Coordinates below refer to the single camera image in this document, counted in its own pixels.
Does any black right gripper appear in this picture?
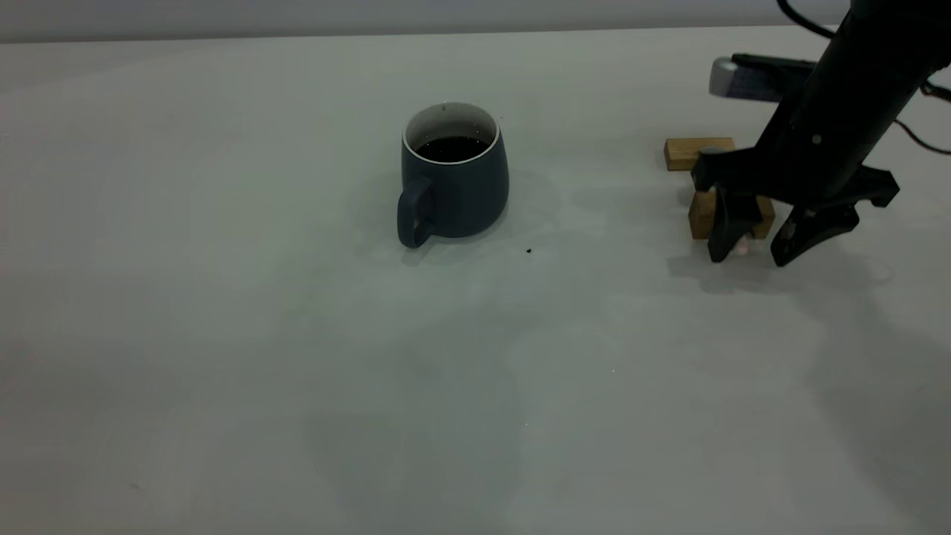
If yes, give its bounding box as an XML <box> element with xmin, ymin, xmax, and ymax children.
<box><xmin>691</xmin><ymin>82</ymin><xmax>900</xmax><ymax>268</ymax></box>

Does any flat rectangular wooden block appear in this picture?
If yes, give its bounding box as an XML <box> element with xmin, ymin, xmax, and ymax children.
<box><xmin>663</xmin><ymin>137</ymin><xmax>736</xmax><ymax>172</ymax></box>

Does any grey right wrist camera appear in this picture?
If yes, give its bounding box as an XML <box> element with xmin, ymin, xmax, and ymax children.
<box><xmin>709</xmin><ymin>53</ymin><xmax>817</xmax><ymax>103</ymax></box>

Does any thin dark red cable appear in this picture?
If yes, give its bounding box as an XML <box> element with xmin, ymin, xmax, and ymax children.
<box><xmin>892</xmin><ymin>78</ymin><xmax>951</xmax><ymax>157</ymax></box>

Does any dark grey ceramic mug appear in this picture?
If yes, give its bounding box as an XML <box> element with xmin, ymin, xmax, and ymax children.
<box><xmin>396</xmin><ymin>102</ymin><xmax>510</xmax><ymax>250</ymax></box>

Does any arch shaped wooden block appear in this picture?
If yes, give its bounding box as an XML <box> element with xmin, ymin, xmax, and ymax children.
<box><xmin>688</xmin><ymin>189</ymin><xmax>776</xmax><ymax>241</ymax></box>

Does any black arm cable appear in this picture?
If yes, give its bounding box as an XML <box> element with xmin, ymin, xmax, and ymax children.
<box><xmin>776</xmin><ymin>0</ymin><xmax>840</xmax><ymax>39</ymax></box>

